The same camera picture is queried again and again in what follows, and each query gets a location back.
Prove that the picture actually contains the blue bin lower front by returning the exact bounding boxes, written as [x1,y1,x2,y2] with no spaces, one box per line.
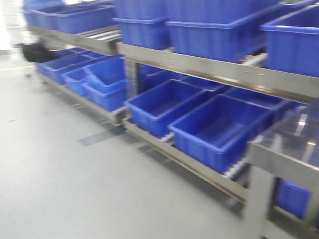
[169,95,272,174]

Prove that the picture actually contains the blue tilted bin stack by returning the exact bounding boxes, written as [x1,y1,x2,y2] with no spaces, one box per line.
[82,57,128,112]

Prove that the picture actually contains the steel flow rack frame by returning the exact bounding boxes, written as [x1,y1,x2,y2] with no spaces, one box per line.
[28,25,319,239]

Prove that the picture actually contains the blue bin upper right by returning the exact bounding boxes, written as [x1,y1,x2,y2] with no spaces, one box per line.
[261,4,319,77]

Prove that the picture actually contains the blue bin upper middle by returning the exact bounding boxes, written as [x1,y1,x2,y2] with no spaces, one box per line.
[165,3,284,63]

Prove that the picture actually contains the blue plastic bin centre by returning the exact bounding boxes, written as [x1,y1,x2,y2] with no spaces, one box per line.
[113,0,172,50]

